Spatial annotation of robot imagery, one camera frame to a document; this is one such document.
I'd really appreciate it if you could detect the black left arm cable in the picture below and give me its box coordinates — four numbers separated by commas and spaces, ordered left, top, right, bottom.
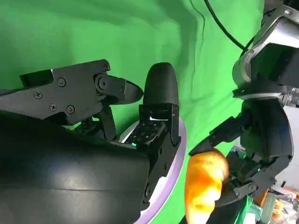
204, 0, 255, 52

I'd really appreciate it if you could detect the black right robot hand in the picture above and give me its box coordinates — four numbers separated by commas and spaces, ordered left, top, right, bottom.
0, 59, 182, 224

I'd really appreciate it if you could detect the orange box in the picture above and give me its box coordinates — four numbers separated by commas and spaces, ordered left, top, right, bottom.
254, 188, 270, 207

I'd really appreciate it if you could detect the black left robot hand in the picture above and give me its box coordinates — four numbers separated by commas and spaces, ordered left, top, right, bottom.
188, 98, 294, 208

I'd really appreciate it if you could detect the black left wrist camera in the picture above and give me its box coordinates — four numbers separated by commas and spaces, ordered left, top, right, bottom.
253, 43, 299, 86

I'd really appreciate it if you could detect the orange and white bread roll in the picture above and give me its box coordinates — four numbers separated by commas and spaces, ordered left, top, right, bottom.
184, 149, 229, 224

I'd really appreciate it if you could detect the green table cloth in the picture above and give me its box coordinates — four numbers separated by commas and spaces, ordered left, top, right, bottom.
0, 0, 264, 224

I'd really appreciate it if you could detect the lilac plate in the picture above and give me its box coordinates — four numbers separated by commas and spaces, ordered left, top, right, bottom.
118, 119, 187, 224

